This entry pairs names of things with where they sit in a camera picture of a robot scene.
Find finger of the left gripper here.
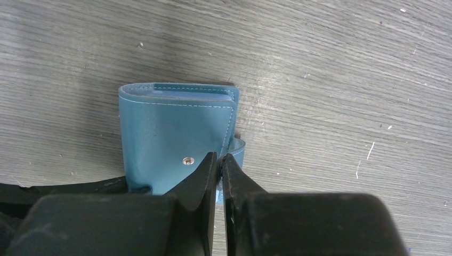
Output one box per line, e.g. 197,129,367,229
1,177,152,219

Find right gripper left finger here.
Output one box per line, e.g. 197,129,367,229
7,153,217,255

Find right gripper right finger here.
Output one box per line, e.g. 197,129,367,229
221,154,409,255

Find blue card holder wallet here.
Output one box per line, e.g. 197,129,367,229
118,83,246,195

